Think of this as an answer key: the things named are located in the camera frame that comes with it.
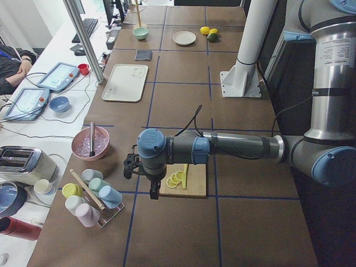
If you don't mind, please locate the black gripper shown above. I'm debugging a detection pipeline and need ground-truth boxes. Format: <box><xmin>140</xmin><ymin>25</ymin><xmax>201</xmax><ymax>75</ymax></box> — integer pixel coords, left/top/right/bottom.
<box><xmin>146</xmin><ymin>172</ymin><xmax>164</xmax><ymax>200</ymax></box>

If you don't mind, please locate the cream round plate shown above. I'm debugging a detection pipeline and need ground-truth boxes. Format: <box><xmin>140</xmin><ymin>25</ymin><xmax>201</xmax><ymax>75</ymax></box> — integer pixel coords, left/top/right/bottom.
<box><xmin>172</xmin><ymin>31</ymin><xmax>196</xmax><ymax>46</ymax></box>

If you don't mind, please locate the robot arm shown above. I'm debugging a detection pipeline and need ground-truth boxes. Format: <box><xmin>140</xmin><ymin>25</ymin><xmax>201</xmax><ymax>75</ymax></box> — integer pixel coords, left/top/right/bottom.
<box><xmin>135</xmin><ymin>1</ymin><xmax>355</xmax><ymax>199</ymax></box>

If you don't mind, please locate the person forearm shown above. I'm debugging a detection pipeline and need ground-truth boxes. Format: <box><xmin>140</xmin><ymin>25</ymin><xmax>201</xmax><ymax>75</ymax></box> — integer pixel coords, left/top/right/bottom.
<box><xmin>1</xmin><ymin>44</ymin><xmax>37</xmax><ymax>95</ymax></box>

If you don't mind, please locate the white bear tray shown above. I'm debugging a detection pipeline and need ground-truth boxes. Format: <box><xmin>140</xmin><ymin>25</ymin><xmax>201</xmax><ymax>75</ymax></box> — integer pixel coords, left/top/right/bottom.
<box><xmin>101</xmin><ymin>64</ymin><xmax>149</xmax><ymax>102</ymax></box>

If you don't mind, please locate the lemon slice middle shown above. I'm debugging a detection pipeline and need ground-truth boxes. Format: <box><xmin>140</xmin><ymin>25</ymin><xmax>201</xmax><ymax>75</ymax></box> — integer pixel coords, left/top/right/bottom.
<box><xmin>170</xmin><ymin>174</ymin><xmax>181</xmax><ymax>184</ymax></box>

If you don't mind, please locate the yellow plastic knife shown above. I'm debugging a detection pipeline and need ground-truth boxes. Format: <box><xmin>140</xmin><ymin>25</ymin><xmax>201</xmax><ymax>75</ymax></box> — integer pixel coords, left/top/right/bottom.
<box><xmin>181</xmin><ymin>164</ymin><xmax>189</xmax><ymax>189</ymax></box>

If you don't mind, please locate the wooden cutting board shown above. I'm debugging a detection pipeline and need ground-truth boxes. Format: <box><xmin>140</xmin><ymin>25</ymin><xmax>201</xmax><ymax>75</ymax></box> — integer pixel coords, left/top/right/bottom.
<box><xmin>160</xmin><ymin>164</ymin><xmax>206</xmax><ymax>197</ymax></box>

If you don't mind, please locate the light blue cup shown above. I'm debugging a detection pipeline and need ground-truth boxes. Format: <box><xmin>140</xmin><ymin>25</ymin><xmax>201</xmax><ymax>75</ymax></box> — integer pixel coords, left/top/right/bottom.
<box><xmin>99</xmin><ymin>185</ymin><xmax>123</xmax><ymax>209</ymax></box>

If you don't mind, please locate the mint green cup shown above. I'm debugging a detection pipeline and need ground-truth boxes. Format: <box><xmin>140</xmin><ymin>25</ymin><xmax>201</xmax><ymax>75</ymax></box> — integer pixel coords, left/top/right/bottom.
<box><xmin>88</xmin><ymin>177</ymin><xmax>110</xmax><ymax>195</ymax></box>

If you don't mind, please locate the grey blue cup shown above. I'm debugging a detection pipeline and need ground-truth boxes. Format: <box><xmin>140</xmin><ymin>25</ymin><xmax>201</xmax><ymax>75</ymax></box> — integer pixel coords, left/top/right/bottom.
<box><xmin>81</xmin><ymin>169</ymin><xmax>103</xmax><ymax>183</ymax></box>

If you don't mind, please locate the pink cup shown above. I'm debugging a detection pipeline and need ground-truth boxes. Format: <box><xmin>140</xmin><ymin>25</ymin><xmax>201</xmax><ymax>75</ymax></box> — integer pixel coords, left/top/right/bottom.
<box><xmin>75</xmin><ymin>203</ymin><xmax>100</xmax><ymax>227</ymax></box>

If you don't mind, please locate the white cup in rack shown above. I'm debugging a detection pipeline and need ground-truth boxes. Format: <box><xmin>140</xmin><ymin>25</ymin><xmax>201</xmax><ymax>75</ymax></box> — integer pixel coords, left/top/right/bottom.
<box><xmin>65</xmin><ymin>195</ymin><xmax>88</xmax><ymax>216</ymax></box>

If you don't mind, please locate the pink bowl with ice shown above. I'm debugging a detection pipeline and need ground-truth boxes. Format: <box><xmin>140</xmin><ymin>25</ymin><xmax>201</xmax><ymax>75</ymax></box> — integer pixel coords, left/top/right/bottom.
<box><xmin>71</xmin><ymin>126</ymin><xmax>110</xmax><ymax>161</ymax></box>

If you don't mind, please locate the yellow cup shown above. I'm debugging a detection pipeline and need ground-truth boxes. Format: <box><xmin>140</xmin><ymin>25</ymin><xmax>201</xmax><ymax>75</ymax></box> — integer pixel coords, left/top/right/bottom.
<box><xmin>62</xmin><ymin>183</ymin><xmax>83</xmax><ymax>199</ymax></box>

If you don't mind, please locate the paper cup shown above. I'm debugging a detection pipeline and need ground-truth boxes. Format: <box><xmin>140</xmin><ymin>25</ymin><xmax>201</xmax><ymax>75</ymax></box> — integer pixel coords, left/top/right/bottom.
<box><xmin>33</xmin><ymin>179</ymin><xmax>55</xmax><ymax>196</ymax></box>

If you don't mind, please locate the blue bowl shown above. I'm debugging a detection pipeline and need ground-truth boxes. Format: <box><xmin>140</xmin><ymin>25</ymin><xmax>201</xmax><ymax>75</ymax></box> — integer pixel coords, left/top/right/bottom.
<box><xmin>50</xmin><ymin>96</ymin><xmax>70</xmax><ymax>113</ymax></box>

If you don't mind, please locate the silver toaster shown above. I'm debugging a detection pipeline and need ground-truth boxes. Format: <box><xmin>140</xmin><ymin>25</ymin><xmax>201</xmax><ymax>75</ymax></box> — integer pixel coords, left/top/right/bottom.
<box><xmin>1</xmin><ymin>146</ymin><xmax>57</xmax><ymax>185</ymax></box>

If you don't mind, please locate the grey folded cloth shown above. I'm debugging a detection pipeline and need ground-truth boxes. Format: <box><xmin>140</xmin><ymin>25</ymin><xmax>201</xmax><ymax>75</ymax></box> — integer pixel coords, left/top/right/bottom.
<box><xmin>135</xmin><ymin>50</ymin><xmax>152</xmax><ymax>61</ymax></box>

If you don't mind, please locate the red mug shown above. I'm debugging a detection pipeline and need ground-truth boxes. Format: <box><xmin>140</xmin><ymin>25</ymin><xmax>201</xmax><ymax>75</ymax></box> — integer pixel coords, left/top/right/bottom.
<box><xmin>77</xmin><ymin>63</ymin><xmax>90</xmax><ymax>76</ymax></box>

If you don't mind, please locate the blue lid container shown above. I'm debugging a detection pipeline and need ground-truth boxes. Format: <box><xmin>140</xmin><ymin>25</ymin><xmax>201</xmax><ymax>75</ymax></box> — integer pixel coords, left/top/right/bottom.
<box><xmin>1</xmin><ymin>181</ymin><xmax>27</xmax><ymax>217</ymax></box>

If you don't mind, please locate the teach pendant far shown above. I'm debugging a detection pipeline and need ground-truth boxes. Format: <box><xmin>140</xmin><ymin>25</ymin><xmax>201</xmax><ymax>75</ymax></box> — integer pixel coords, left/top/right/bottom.
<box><xmin>37</xmin><ymin>62</ymin><xmax>79</xmax><ymax>92</ymax></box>

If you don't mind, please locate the teach pendant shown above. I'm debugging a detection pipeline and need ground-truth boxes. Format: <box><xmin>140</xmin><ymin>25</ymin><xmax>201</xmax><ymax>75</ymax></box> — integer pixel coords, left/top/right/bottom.
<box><xmin>37</xmin><ymin>62</ymin><xmax>79</xmax><ymax>92</ymax></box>
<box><xmin>4</xmin><ymin>88</ymin><xmax>50</xmax><ymax>121</ymax></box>

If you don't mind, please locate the black box with label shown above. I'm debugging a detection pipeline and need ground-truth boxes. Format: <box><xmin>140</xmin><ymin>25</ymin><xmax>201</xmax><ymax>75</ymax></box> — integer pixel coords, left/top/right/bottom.
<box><xmin>106</xmin><ymin>29</ymin><xmax>120</xmax><ymax>50</ymax></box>

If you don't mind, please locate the teach pendant near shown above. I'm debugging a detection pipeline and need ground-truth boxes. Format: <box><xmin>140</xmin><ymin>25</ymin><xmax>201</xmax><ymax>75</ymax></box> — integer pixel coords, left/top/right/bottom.
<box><xmin>4</xmin><ymin>88</ymin><xmax>50</xmax><ymax>121</ymax></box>

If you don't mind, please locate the black computer mouse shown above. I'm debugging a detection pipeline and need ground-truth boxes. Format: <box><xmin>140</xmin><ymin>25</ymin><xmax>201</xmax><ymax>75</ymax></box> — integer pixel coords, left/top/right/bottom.
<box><xmin>75</xmin><ymin>49</ymin><xmax>86</xmax><ymax>56</ymax></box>

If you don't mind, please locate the mint green bowl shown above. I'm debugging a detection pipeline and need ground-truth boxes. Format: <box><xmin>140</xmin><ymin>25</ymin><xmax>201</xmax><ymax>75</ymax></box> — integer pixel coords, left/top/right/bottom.
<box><xmin>132</xmin><ymin>27</ymin><xmax>149</xmax><ymax>41</ymax></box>

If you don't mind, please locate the green avocado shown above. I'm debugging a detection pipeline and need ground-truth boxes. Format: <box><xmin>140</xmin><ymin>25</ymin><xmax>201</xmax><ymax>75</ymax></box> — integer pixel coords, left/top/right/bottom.
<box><xmin>206</xmin><ymin>33</ymin><xmax>219</xmax><ymax>43</ymax></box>

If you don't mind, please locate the yellow lemon outer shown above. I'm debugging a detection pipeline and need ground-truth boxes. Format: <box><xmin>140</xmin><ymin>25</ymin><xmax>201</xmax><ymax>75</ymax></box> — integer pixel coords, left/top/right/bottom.
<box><xmin>200</xmin><ymin>26</ymin><xmax>211</xmax><ymax>36</ymax></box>

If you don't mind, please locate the yellow lemon near avocado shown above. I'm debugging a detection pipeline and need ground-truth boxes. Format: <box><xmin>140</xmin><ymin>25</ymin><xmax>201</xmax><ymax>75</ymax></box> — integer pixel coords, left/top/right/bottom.
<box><xmin>209</xmin><ymin>28</ymin><xmax>219</xmax><ymax>34</ymax></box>

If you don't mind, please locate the black keyboard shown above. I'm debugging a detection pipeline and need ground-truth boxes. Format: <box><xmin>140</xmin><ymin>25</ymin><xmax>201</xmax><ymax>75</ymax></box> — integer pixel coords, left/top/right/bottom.
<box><xmin>72</xmin><ymin>18</ymin><xmax>98</xmax><ymax>43</ymax></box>

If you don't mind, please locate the wooden mug tree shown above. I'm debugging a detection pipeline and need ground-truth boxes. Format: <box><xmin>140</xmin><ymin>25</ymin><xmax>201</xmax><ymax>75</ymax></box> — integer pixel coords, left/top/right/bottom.
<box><xmin>133</xmin><ymin>0</ymin><xmax>148</xmax><ymax>29</ymax></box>

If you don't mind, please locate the white wire cup rack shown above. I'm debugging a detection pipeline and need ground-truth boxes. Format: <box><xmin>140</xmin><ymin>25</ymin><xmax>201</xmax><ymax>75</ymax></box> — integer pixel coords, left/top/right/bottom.
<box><xmin>83</xmin><ymin>191</ymin><xmax>125</xmax><ymax>228</ymax></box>

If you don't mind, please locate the metal scoop handle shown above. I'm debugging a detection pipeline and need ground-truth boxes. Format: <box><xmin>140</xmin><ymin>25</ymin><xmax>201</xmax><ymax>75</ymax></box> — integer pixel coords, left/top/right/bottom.
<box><xmin>89</xmin><ymin>122</ymin><xmax>95</xmax><ymax>157</ymax></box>

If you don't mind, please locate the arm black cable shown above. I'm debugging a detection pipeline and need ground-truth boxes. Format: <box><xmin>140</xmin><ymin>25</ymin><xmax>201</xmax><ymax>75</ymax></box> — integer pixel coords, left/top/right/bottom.
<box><xmin>174</xmin><ymin>104</ymin><xmax>314</xmax><ymax>161</ymax></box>

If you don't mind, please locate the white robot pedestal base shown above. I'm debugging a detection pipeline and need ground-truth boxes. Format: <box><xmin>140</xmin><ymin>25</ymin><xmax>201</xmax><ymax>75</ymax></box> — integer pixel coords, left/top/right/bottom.
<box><xmin>220</xmin><ymin>0</ymin><xmax>277</xmax><ymax>98</ymax></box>

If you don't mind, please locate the aluminium frame post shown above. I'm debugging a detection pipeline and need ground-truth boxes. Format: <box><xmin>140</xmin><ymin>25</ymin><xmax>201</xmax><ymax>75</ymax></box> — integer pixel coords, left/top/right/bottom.
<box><xmin>63</xmin><ymin>0</ymin><xmax>105</xmax><ymax>85</ymax></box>

